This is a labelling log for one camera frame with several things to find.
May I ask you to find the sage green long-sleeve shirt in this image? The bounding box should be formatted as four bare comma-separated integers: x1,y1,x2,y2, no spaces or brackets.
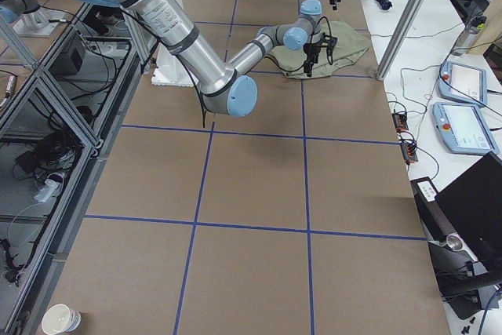
268,20,370,79

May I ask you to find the aluminium frame post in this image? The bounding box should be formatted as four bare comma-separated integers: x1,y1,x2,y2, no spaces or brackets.
376,0,424,81

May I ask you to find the far teach pendant tablet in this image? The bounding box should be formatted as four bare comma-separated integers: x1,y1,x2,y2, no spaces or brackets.
438,60,487,107

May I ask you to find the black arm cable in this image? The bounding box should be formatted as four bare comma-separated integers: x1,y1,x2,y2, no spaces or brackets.
121,9,215,129

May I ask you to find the teach pendant tablet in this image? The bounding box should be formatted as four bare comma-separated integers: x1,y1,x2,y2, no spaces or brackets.
432,102,500,156
438,60,487,107

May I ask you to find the aluminium frame rack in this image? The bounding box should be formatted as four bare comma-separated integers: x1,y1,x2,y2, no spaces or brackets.
1,5,141,334

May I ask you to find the near teach pendant tablet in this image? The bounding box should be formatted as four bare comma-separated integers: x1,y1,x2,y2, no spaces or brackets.
432,102,500,156

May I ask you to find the white paper cup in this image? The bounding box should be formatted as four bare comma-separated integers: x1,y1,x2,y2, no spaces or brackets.
41,304,82,335

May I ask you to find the black laptop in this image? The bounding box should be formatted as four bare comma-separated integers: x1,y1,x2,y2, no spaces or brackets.
411,151,501,271

